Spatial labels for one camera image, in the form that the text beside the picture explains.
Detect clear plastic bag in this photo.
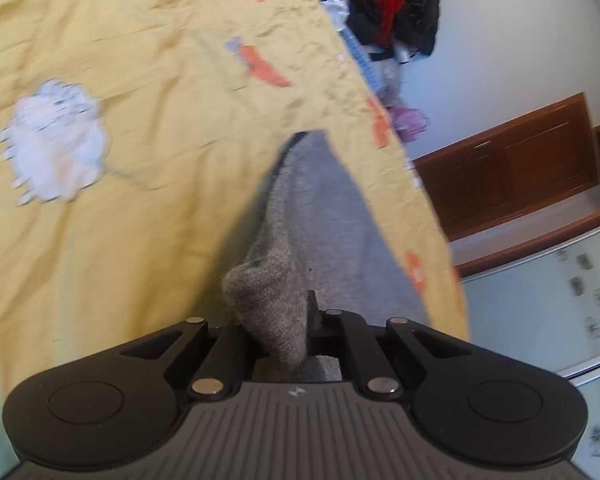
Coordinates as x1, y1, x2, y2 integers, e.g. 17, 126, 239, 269
375, 55, 406, 101

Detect yellow printed blanket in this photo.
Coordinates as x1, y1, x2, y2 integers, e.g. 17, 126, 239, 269
0, 0, 471, 411

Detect light blue cloth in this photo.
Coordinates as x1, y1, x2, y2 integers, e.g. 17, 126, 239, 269
340, 25, 386, 91

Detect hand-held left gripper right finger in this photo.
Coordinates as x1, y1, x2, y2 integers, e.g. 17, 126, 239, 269
306, 290, 477, 402

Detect black and white cloth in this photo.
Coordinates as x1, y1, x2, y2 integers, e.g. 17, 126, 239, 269
322, 0, 353, 26

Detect brown wooden door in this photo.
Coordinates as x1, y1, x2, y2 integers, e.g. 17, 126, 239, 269
412, 92, 600, 241

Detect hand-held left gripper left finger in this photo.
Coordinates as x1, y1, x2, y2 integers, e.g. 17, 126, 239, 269
115, 316, 255, 402

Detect grey sweater with navy sleeves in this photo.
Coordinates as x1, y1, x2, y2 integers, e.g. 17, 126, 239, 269
221, 130, 431, 383

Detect pile of clothes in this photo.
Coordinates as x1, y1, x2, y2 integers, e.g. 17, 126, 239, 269
317, 0, 396, 48

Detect black garment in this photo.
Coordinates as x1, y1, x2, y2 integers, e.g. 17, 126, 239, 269
390, 0, 443, 58

